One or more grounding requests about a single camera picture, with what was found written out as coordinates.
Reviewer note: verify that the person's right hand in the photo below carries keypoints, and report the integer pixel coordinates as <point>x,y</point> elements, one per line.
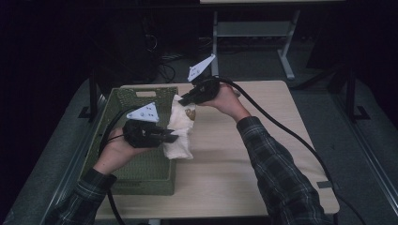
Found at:
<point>230,101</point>

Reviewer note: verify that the white cloth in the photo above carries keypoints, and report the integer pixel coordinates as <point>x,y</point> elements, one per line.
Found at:
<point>180,125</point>

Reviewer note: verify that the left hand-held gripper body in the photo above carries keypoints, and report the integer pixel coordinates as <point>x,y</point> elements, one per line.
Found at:
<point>142,136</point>

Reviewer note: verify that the person's left hand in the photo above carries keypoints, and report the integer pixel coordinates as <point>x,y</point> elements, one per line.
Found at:
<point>114,153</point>

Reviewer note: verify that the black metal stand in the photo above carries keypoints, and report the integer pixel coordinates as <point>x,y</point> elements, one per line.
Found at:
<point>351,93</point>
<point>93,97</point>

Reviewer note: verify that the metal floor rail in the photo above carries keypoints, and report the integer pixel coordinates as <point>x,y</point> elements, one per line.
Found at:
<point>54,193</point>
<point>375,175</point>

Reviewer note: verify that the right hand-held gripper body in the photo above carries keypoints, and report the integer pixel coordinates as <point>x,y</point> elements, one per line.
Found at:
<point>208,90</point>

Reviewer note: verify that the metal-framed table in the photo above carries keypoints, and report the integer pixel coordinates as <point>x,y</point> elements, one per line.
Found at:
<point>250,29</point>

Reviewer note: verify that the green plastic basket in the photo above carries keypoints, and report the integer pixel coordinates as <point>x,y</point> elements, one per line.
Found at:
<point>150,168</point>

